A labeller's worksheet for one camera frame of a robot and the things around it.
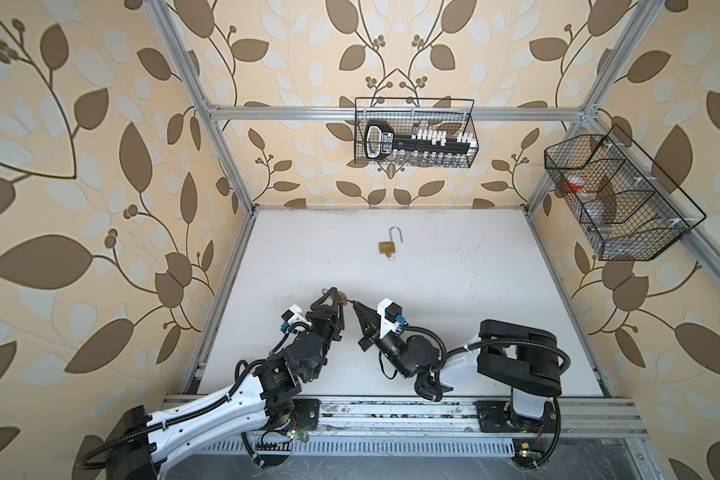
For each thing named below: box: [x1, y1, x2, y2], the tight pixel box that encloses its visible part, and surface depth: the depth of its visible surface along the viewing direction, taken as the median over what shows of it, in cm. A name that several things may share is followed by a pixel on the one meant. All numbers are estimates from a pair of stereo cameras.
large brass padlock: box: [379, 226, 403, 254], surface depth 110 cm
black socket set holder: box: [363, 120, 475, 161], surface depth 84 cm
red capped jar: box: [564, 175, 585, 192], surface depth 84 cm
